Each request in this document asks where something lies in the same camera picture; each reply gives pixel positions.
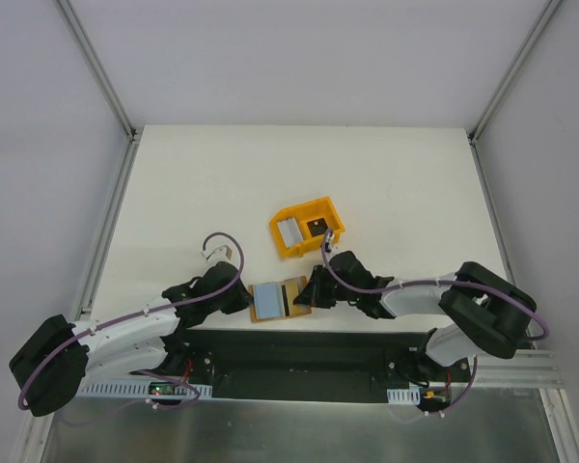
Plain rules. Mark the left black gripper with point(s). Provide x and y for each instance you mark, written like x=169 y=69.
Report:
x=238 y=297

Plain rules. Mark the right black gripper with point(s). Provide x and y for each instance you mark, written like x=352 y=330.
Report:
x=318 y=285

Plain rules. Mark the beige magnetic stripe card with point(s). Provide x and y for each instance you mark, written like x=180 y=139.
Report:
x=290 y=289

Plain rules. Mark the orange leather card holder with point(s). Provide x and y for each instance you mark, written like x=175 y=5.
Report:
x=267 y=305

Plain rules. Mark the yellow plastic bin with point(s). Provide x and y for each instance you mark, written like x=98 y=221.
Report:
x=318 y=208

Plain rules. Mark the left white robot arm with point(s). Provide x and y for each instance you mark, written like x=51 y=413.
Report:
x=60 y=358

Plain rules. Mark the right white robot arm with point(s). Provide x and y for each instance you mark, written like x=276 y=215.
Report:
x=487 y=313

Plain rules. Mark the black credit card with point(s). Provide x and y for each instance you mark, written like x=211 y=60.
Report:
x=317 y=227

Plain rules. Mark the grey credit card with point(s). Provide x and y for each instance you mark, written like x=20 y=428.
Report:
x=290 y=232

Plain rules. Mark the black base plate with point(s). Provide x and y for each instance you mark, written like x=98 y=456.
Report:
x=301 y=366

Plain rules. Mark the right white cable duct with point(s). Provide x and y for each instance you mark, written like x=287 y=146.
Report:
x=409 y=396

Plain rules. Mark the white cable duct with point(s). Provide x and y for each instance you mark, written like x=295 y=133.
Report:
x=145 y=389
x=409 y=396

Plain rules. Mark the left white cable duct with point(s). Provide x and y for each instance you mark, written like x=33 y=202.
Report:
x=145 y=389

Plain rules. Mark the left aluminium frame post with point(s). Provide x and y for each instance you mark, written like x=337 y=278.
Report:
x=89 y=54

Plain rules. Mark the aluminium frame post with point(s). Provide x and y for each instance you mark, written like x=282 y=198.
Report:
x=519 y=60
x=89 y=54

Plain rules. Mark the right aluminium rail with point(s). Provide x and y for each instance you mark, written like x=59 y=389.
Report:
x=528 y=369

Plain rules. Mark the right aluminium frame post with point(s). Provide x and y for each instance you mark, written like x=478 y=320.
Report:
x=519 y=60

